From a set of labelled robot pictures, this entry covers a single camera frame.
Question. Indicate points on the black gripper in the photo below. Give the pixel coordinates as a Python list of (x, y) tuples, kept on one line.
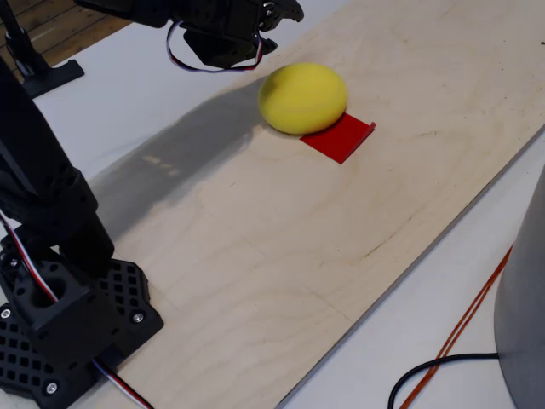
[(278, 9)]

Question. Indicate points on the yellow foam ball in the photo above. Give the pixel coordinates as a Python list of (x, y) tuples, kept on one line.
[(302, 98)]

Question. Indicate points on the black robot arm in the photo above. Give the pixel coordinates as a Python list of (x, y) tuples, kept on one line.
[(47, 191)]

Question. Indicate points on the red square plate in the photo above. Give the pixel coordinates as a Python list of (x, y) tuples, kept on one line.
[(340, 142)]

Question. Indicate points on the plywood board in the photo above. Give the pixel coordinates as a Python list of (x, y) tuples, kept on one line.
[(298, 255)]

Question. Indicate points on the black stand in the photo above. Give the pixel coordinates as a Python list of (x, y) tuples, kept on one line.
[(47, 76)]

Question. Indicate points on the grey cone-shaped base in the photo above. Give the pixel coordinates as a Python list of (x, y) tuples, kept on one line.
[(526, 298)]

